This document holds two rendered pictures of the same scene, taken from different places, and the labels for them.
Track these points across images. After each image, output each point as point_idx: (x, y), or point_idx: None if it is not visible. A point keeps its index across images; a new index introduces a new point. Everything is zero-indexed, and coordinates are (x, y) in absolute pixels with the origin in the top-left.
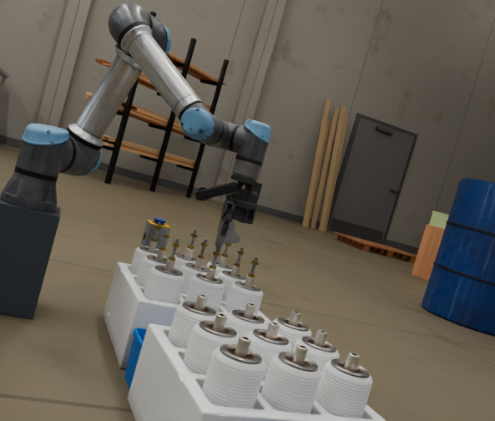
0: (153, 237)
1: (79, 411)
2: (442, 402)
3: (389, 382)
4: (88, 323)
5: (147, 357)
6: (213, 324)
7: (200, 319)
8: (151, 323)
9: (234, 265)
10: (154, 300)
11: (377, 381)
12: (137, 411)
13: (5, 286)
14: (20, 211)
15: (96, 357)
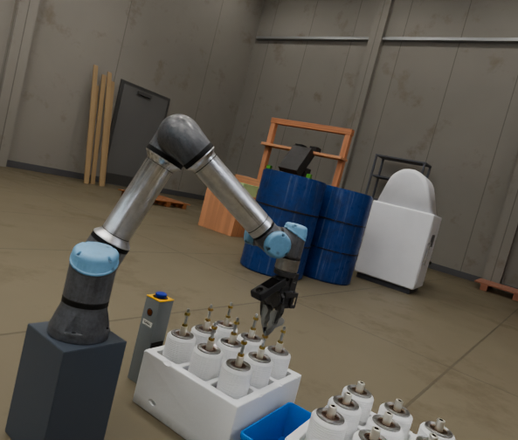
0: (161, 312)
1: None
2: (351, 371)
3: (319, 367)
4: (138, 420)
5: None
6: (365, 435)
7: (344, 429)
8: (243, 419)
9: (252, 329)
10: (236, 396)
11: (314, 370)
12: None
13: (78, 428)
14: (92, 351)
15: None
